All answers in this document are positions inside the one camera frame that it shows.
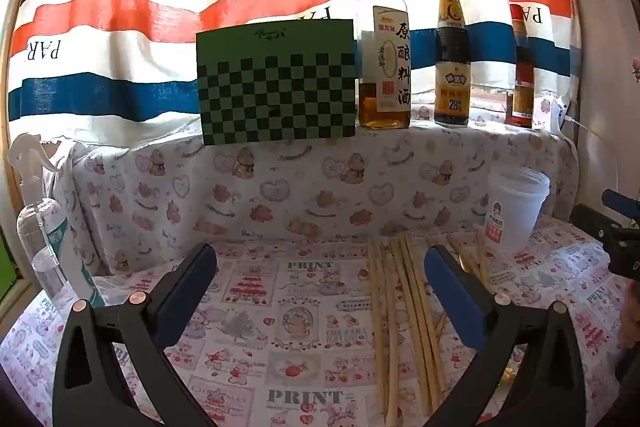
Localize clear spray bottle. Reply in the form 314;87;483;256
7;133;68;298

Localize white bottle with green label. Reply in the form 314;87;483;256
44;154;103;308

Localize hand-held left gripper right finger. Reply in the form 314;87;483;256
424;244;588;427

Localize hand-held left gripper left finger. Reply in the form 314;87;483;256
52;242;218;427

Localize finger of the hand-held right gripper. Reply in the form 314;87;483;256
601;188;640;221
569;203;622;254

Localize red label sauce bottle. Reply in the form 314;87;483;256
504;4;535;129

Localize striped curtain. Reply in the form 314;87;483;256
7;0;576;148

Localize bunch of wooden chopsticks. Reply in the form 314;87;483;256
367;232;488;427

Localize white cable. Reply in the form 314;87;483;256
550;99;603;145

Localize beige printed carton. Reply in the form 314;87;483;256
356;0;412;130

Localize green checkered board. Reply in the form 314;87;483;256
196;19;357;146

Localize red print tablecloth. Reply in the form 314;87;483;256
0;217;631;427

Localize dark soy sauce bottle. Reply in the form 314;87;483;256
434;0;472;128

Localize white plastic cup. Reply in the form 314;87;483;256
486;167;551;253

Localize bear print cloth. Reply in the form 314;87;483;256
70;117;581;258

